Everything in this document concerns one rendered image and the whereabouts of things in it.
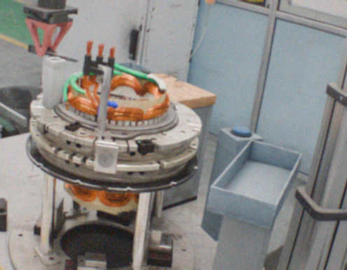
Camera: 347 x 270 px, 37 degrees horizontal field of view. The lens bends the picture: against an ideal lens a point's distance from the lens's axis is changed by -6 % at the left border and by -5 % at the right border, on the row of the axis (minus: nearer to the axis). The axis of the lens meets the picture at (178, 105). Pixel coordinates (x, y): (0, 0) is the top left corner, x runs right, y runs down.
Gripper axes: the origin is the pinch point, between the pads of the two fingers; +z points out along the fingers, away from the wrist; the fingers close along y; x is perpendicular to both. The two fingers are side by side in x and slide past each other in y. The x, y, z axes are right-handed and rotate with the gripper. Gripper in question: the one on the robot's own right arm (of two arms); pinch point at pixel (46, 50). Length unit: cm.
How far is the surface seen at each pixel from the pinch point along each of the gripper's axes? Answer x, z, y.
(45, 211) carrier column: 14.3, 25.4, 13.0
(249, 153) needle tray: 41.3, 11.7, -14.5
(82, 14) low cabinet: -148, 40, -206
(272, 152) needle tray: 45.5, 10.1, -15.1
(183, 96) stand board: 18.7, 9.8, -28.3
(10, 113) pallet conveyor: -51, 41, -44
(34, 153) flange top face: 11.1, 14.4, 13.6
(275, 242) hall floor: 24, 117, -162
